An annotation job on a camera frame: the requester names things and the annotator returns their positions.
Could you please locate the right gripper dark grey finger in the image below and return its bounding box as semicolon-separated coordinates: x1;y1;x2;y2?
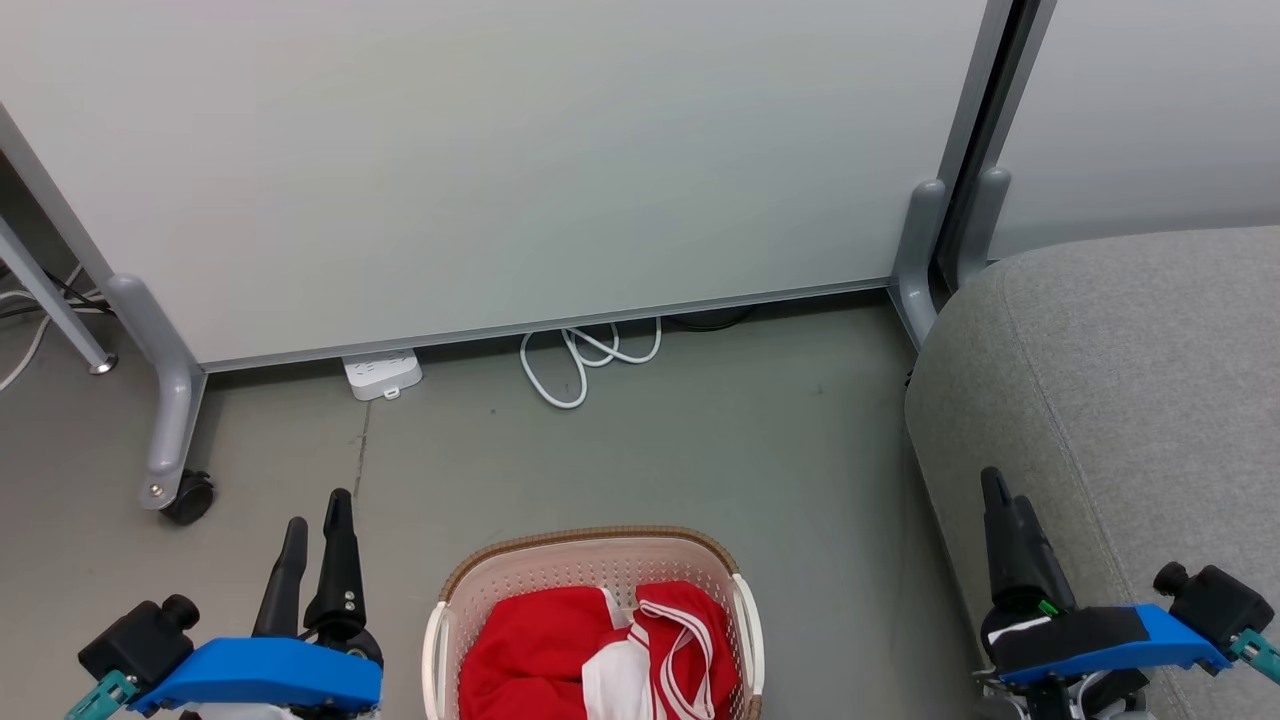
980;466;1023;613
1008;494;1077;613

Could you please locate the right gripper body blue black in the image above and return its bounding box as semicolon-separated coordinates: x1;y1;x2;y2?
975;600;1233;720

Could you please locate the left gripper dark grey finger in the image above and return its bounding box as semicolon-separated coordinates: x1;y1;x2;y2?
251;517;309;641
303;488;368;643

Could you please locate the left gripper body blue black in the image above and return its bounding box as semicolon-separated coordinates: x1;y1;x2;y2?
130;626;385;713

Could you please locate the red garment with white edge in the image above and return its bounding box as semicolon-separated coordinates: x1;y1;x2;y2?
458;586;626;720

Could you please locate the red garment with striped trim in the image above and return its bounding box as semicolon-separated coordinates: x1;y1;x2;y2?
582;580;741;720

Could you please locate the grey fabric sofa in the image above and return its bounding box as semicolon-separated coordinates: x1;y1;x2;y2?
905;226;1280;720

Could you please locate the black caster wheel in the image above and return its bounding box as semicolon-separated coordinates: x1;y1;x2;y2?
160;470;216;527

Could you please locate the white power strip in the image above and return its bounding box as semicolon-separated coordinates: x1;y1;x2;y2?
342;348;424;402

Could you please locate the grey partition foot with caster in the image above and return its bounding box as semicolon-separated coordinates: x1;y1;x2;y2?
105;274;208;512

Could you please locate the beige plastic laundry basket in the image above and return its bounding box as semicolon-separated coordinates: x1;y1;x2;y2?
422;526;766;720

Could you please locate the grey metal table leg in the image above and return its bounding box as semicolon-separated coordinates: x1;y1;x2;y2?
0;215;119;377

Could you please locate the large white partition panel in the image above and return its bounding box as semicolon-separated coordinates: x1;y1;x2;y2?
0;0;1016;373

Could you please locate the narrow white partition panel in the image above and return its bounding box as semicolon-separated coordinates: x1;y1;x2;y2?
985;0;1280;263

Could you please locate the teal right camera connector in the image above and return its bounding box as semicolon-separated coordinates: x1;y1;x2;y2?
1230;630;1280;687

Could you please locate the teal camera connector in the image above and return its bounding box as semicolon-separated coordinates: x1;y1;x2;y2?
65;670;141;720
1230;630;1280;687

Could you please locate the teal left camera connector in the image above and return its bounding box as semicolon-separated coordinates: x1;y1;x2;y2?
65;670;141;720

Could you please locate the coiled white power cable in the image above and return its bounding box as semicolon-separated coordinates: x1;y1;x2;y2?
519;317;663;410

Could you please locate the thin white cable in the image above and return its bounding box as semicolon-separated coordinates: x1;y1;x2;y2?
0;262;86;393

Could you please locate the black floor cable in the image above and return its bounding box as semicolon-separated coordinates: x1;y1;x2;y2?
663;307;757;333

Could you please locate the black cable bundle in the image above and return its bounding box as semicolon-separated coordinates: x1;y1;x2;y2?
0;265;113;323

